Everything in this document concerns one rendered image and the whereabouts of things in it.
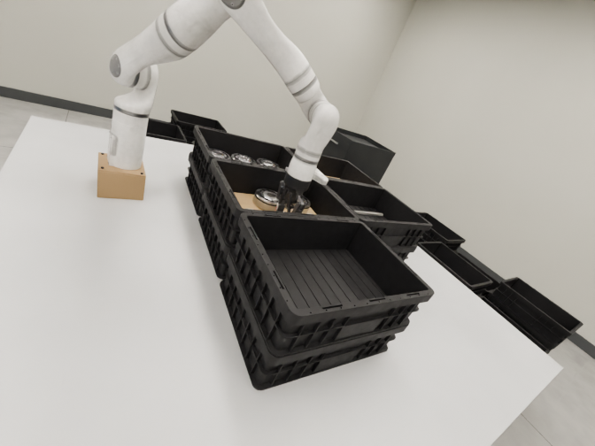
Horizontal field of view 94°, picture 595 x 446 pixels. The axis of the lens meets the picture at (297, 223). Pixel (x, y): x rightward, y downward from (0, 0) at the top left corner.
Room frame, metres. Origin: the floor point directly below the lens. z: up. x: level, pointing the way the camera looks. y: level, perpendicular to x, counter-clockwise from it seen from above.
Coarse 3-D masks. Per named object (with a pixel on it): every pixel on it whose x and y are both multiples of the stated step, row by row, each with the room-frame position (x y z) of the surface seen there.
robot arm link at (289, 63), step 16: (224, 0) 0.62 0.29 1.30; (240, 0) 0.62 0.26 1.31; (256, 0) 0.62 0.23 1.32; (240, 16) 0.63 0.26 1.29; (256, 16) 0.63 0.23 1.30; (256, 32) 0.65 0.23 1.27; (272, 32) 0.65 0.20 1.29; (272, 48) 0.66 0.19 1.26; (288, 48) 0.67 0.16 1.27; (272, 64) 0.69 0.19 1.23; (288, 64) 0.68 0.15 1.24; (304, 64) 0.70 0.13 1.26; (288, 80) 0.70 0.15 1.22; (304, 80) 0.70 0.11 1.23
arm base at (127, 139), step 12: (120, 120) 0.75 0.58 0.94; (132, 120) 0.76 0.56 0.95; (144, 120) 0.79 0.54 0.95; (120, 132) 0.75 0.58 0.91; (132, 132) 0.76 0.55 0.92; (144, 132) 0.80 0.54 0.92; (108, 144) 0.78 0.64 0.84; (120, 144) 0.75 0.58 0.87; (132, 144) 0.76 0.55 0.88; (108, 156) 0.76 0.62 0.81; (120, 156) 0.75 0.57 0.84; (132, 156) 0.76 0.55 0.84; (120, 168) 0.75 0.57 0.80; (132, 168) 0.77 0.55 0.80
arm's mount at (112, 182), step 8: (104, 160) 0.75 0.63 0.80; (104, 168) 0.71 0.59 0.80; (112, 168) 0.73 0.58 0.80; (104, 176) 0.70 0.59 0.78; (112, 176) 0.71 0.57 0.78; (120, 176) 0.73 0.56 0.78; (128, 176) 0.74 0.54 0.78; (136, 176) 0.75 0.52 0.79; (144, 176) 0.77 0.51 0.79; (104, 184) 0.70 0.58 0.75; (112, 184) 0.71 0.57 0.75; (120, 184) 0.73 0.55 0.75; (128, 184) 0.74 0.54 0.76; (136, 184) 0.75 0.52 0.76; (144, 184) 0.77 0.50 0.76; (104, 192) 0.70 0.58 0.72; (112, 192) 0.71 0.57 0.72; (120, 192) 0.73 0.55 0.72; (128, 192) 0.74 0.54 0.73; (136, 192) 0.76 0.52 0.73
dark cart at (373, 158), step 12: (336, 132) 2.62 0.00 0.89; (348, 132) 3.00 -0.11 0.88; (336, 144) 2.57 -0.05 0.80; (348, 144) 2.47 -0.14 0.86; (360, 144) 2.53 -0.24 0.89; (372, 144) 3.04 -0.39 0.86; (336, 156) 2.53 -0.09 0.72; (348, 156) 2.47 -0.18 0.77; (360, 156) 2.57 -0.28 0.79; (372, 156) 2.66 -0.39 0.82; (384, 156) 2.76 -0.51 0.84; (360, 168) 2.61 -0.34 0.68; (372, 168) 2.71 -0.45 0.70; (384, 168) 2.82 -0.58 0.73
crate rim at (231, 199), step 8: (216, 160) 0.78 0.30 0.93; (224, 160) 0.81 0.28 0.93; (216, 168) 0.73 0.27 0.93; (256, 168) 0.87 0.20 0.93; (264, 168) 0.89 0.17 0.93; (272, 168) 0.92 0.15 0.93; (216, 176) 0.71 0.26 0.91; (224, 176) 0.70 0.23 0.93; (224, 184) 0.65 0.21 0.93; (320, 184) 0.98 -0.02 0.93; (224, 192) 0.64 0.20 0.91; (232, 192) 0.63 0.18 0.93; (328, 192) 0.93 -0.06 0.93; (232, 200) 0.59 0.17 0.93; (336, 200) 0.89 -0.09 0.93; (232, 208) 0.58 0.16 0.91; (240, 208) 0.57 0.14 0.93; (344, 208) 0.85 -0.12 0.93; (304, 216) 0.67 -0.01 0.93; (312, 216) 0.69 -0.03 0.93; (320, 216) 0.71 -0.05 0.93; (328, 216) 0.73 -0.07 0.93; (336, 216) 0.75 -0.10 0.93; (352, 216) 0.81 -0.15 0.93
